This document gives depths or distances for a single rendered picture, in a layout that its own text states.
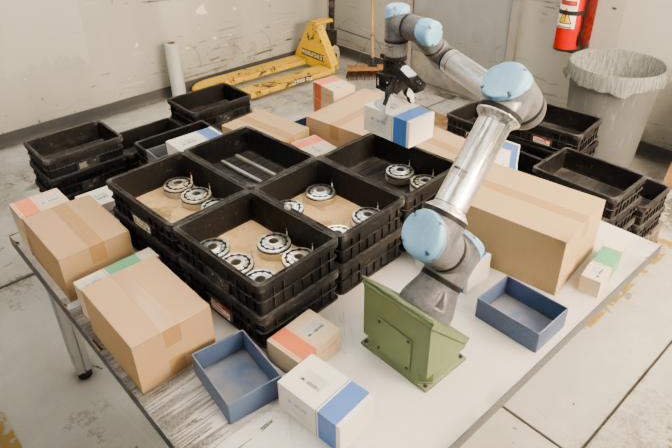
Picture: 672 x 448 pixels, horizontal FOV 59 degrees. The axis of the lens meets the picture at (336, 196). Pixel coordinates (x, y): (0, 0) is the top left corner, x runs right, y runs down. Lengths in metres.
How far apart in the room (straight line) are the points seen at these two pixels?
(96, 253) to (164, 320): 0.44
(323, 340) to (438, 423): 0.35
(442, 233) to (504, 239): 0.53
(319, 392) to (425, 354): 0.27
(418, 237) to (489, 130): 0.31
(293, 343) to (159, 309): 0.36
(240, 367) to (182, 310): 0.22
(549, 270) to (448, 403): 0.55
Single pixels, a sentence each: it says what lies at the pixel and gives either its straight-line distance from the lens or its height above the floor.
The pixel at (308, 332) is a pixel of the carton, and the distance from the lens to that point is 1.63.
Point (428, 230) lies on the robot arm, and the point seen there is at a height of 1.10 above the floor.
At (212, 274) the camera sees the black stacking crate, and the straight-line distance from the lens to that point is 1.73.
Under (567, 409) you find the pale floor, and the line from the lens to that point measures 2.60.
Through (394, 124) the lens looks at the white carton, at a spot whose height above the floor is 1.11.
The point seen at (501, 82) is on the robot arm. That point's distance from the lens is 1.52.
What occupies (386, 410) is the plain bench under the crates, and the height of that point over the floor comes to 0.70.
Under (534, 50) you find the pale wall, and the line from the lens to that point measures 4.73.
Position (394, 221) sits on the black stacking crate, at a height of 0.86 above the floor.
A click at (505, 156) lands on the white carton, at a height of 0.87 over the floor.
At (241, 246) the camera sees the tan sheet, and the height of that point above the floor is 0.83.
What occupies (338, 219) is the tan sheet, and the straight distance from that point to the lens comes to 1.95.
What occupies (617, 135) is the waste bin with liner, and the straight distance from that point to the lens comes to 4.01.
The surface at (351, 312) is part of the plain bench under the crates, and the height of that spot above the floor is 0.70.
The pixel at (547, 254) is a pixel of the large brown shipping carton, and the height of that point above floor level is 0.83.
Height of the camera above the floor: 1.91
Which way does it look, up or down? 31 degrees down
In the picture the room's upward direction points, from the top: 1 degrees counter-clockwise
